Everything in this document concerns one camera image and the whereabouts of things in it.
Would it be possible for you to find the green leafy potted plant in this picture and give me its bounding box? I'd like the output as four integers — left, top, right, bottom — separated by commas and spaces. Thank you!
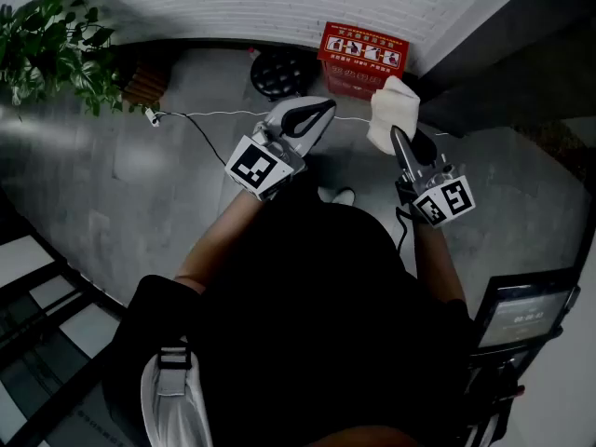
0, 0, 162, 118

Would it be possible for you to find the person's left forearm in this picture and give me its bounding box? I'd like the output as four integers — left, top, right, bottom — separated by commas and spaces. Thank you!
174, 188, 266, 295

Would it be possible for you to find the thin white floor cable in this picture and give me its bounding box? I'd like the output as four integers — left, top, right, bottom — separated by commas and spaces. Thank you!
157, 108, 453, 139

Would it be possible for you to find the black tufted round stool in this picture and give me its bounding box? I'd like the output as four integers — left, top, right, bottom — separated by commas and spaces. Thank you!
250, 48, 322, 102

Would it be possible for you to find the brown ribbed plant pot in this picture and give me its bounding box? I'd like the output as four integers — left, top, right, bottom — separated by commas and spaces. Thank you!
121, 61, 169, 106

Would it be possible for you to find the red fire extinguisher box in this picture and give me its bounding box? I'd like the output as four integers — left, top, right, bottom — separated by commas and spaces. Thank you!
317, 20, 411, 97

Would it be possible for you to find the white wiping cloth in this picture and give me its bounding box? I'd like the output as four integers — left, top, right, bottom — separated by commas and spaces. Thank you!
366, 74, 421, 156

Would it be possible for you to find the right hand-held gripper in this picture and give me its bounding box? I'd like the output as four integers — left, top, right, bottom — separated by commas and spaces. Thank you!
389, 126, 477, 228

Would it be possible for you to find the phone with timer screen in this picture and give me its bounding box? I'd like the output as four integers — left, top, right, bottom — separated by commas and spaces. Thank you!
474, 267, 582, 356

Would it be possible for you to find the black framed glass door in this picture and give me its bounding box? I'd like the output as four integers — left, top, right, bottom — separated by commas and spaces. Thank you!
0, 188, 127, 447

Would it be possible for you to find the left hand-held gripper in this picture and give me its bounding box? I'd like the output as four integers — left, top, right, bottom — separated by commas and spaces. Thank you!
224, 95, 337, 203

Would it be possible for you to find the white shoulder strap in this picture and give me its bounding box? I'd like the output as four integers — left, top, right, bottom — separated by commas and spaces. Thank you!
465, 416, 499, 447
140, 337, 214, 447

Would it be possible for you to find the person's right forearm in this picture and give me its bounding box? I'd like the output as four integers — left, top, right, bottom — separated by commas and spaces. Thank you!
413, 221, 467, 305

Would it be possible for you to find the white shoe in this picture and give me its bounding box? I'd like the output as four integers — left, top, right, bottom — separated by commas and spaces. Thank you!
318, 186, 356, 207

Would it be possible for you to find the person's black clothing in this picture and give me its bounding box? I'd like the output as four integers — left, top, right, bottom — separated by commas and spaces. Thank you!
102, 174, 476, 447

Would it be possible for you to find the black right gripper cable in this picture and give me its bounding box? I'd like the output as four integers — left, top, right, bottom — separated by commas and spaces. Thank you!
394, 182, 416, 255

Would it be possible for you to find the black floor cable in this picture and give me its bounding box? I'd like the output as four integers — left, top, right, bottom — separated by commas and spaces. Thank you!
160, 112, 229, 167

